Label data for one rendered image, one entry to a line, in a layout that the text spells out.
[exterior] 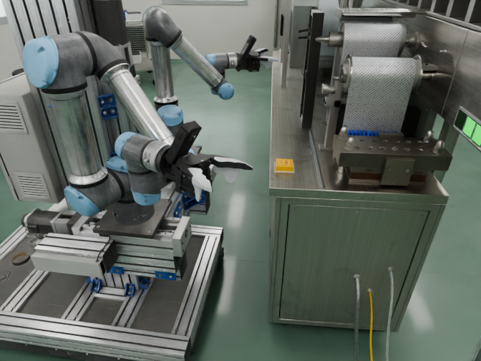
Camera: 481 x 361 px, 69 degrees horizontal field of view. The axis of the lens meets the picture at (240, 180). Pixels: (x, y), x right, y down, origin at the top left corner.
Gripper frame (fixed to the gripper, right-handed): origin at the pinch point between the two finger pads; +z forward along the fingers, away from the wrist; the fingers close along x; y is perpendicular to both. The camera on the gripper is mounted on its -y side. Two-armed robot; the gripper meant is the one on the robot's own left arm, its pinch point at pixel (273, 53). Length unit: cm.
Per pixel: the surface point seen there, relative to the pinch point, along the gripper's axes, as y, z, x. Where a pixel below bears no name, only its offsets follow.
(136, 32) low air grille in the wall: 147, -49, -553
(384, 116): 5, 24, 62
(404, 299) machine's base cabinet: 77, 32, 103
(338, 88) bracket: -1.5, 9.6, 47.5
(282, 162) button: 24, -17, 59
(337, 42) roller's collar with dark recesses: -12.9, 18.2, 26.7
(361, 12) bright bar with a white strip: -24.9, 27.0, 26.6
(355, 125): 10, 14, 59
